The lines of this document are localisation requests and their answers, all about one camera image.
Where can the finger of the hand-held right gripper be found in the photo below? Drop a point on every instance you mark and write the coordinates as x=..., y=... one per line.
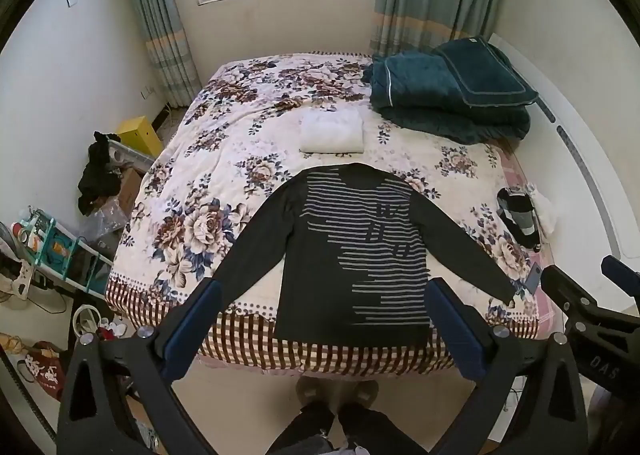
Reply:
x=565, y=285
x=620, y=269

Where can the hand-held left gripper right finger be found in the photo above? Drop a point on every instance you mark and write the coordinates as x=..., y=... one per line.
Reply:
x=455, y=330

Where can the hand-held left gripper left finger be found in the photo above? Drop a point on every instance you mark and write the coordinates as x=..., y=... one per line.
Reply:
x=192, y=330

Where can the dark striped long-sleeve shirt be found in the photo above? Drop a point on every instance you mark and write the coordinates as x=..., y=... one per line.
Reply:
x=350, y=255

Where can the grey-blue phone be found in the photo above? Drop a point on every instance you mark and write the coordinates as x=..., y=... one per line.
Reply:
x=533, y=277

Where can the white crumpled cloth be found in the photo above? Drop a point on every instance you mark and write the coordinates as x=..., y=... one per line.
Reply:
x=545, y=212

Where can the black grey clothing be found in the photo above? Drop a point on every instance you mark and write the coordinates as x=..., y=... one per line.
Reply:
x=520, y=220

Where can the person's right beige slipper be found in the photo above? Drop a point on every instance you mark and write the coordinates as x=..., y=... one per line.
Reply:
x=362, y=391

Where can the person's beige slipper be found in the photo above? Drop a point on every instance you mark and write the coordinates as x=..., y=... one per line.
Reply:
x=362, y=391
x=315, y=392

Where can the white headboard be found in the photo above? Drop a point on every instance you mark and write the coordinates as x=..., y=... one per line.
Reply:
x=590, y=150

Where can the clear plastic bag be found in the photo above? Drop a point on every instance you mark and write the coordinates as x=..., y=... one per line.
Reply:
x=105, y=225

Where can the person's left beige slipper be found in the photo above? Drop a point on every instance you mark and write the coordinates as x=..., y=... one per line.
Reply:
x=315, y=392

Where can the person's left leg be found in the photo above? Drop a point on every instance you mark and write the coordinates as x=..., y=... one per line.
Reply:
x=305, y=430

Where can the red patterned bag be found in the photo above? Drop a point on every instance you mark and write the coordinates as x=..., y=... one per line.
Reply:
x=45, y=370

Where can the cardboard box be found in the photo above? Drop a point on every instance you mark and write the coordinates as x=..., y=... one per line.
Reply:
x=131, y=190

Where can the floral fleece blanket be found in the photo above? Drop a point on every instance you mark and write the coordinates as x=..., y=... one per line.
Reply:
x=210, y=175

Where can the teal shelf rack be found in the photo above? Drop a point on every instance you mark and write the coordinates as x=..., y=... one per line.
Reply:
x=50, y=245

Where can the black garment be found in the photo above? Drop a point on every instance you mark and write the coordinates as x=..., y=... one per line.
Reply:
x=97, y=175

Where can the yellow box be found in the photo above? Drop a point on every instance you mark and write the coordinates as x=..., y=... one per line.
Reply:
x=140, y=135

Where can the teal pillow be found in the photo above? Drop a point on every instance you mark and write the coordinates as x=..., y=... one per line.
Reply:
x=485, y=75

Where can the white folded cloth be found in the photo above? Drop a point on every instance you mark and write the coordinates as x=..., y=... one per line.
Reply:
x=330, y=132

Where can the teal folded quilt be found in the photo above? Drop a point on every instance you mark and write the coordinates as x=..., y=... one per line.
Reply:
x=415, y=95

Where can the wall socket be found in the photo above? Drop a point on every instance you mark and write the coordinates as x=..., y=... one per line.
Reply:
x=148, y=93

